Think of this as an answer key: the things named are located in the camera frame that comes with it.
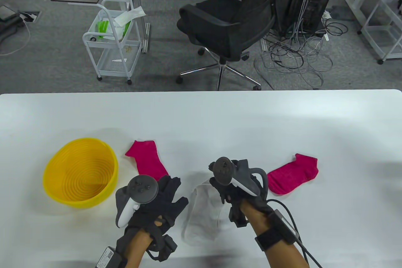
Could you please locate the white floor cable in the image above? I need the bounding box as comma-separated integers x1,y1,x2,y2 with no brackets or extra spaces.
0,20,31,56

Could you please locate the white wire rolling cart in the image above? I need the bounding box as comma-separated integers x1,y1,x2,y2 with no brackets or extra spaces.
82,0,142,85

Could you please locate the person's right hand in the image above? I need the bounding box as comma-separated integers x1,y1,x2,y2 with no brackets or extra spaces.
210,179,274,216

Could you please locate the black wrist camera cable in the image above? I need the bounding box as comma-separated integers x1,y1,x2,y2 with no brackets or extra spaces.
267,199,323,268

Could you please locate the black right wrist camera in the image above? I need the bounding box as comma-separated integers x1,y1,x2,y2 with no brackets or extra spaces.
269,210,302,245

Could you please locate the person's left forearm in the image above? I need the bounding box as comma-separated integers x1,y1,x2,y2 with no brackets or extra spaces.
126,229,154,268

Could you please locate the black office chair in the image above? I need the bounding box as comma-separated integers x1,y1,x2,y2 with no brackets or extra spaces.
176,0,294,91

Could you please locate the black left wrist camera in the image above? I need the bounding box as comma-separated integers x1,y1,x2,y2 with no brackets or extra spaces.
94,246,126,268

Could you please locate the white sock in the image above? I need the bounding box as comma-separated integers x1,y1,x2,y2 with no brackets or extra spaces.
182,186,220,245
188,182,226,240

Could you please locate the white desk leg frame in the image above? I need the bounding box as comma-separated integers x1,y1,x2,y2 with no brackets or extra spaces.
342,0,387,35

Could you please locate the pink sock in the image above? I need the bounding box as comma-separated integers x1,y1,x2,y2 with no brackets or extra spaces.
125,140,170,183
266,153,319,195

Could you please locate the black equipment pile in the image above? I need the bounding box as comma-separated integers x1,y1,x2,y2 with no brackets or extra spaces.
0,4,25,45

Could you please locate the black right wristband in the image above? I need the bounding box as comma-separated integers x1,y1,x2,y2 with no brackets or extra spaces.
254,227,297,252

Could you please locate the person's left hand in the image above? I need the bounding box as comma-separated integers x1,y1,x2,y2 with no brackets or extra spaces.
125,175,189,237

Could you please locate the white paper sheet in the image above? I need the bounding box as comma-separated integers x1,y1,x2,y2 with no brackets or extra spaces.
114,7,146,26

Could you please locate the floor outlet box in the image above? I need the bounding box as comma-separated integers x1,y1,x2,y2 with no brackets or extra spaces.
19,11,41,23

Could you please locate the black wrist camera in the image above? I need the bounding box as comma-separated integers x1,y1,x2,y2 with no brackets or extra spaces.
269,210,302,245
94,246,126,268

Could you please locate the grey white right hand controller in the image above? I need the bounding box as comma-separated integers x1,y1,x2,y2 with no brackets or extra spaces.
209,157,269,198

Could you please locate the tangle of floor cables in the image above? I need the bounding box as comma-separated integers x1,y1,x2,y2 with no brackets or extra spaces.
254,10,349,90

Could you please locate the person's right forearm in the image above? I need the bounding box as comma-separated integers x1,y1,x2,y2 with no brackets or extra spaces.
240,200,310,268

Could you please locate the green packet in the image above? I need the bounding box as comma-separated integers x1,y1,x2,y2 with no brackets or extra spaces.
96,20,110,40

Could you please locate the yellow ribbed basket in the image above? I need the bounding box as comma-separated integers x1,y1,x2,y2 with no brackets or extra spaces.
43,138,119,209

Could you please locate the white metal rack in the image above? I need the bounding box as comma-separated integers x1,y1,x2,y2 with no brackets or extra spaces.
361,0,402,65

